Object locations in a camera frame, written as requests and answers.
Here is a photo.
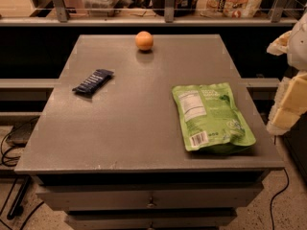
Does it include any grey cabinet with drawers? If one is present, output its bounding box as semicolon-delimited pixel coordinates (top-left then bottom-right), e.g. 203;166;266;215
15;34;284;230

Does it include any green rice chip bag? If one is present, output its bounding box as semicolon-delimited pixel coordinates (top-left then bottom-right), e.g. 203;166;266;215
172;82;256;154

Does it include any dark power adapter box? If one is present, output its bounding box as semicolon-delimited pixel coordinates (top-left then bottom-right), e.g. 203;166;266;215
6;123;35;146

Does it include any printed snack bag on shelf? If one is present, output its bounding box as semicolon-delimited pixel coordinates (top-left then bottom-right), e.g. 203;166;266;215
201;0;262;18

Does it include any black cable right floor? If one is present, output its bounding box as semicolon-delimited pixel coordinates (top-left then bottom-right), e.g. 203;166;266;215
269;168;291;230

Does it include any clear plastic container on shelf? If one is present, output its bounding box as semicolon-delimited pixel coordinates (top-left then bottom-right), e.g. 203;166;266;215
82;0;119;16

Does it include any orange fruit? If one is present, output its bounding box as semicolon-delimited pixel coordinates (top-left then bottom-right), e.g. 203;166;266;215
135;31;154;51

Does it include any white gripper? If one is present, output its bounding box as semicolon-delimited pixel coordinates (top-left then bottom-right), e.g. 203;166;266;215
267;13;307;135

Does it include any black cables left floor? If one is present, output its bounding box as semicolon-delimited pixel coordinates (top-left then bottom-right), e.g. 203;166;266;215
0;117;45;230

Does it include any blue rxbar blueberry bar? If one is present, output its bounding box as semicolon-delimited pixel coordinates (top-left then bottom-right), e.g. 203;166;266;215
73;69;113;95

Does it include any metal shelf rail frame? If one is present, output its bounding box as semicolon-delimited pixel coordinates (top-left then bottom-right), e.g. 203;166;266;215
0;0;306;27

